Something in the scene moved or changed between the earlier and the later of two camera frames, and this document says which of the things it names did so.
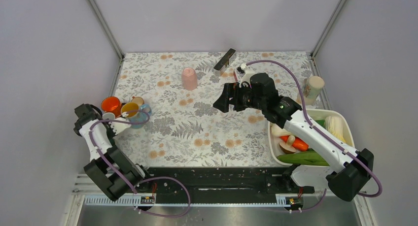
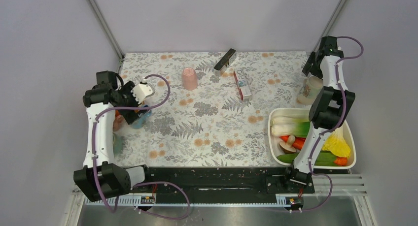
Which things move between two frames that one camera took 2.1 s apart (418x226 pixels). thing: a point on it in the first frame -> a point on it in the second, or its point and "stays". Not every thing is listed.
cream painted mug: (312, 85) stays
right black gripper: (230, 90) -> (313, 70)
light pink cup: (190, 79) stays
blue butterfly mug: (144, 113) stays
